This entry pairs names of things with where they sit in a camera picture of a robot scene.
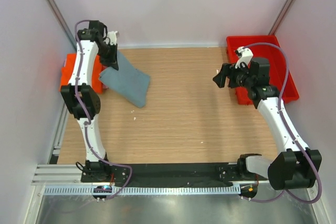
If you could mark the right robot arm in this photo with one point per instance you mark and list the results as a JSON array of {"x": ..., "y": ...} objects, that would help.
[{"x": 296, "y": 163}]

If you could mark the aluminium front rail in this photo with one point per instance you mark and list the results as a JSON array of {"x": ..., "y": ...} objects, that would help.
[{"x": 57, "y": 172}]

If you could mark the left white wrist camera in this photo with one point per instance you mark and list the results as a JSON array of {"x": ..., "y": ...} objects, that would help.
[{"x": 112, "y": 37}]

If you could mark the right aluminium corner post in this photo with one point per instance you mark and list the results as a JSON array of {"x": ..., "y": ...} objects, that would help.
[{"x": 281, "y": 16}]

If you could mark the slotted cable duct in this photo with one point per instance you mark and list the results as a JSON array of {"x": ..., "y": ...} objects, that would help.
[{"x": 96, "y": 190}]

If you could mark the grey-blue t shirt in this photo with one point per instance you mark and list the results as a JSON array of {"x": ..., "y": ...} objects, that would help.
[{"x": 128, "y": 81}]

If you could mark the aluminium corner post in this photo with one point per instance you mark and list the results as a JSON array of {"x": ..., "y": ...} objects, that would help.
[
  {"x": 281, "y": 16},
  {"x": 61, "y": 21}
]

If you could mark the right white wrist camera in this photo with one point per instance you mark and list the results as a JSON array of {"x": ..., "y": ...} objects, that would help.
[{"x": 244, "y": 55}]

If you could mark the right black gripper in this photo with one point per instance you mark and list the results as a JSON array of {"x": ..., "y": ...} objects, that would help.
[{"x": 228, "y": 70}]

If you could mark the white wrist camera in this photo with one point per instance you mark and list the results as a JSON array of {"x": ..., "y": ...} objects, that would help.
[
  {"x": 244, "y": 55},
  {"x": 112, "y": 37}
]

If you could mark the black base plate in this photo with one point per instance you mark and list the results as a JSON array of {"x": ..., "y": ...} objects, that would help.
[{"x": 159, "y": 183}]

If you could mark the left aluminium corner post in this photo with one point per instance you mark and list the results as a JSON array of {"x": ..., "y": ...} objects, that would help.
[{"x": 61, "y": 21}]

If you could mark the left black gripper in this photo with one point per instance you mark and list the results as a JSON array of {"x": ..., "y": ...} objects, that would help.
[{"x": 113, "y": 59}]

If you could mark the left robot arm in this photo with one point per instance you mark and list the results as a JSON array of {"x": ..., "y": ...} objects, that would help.
[{"x": 84, "y": 103}]

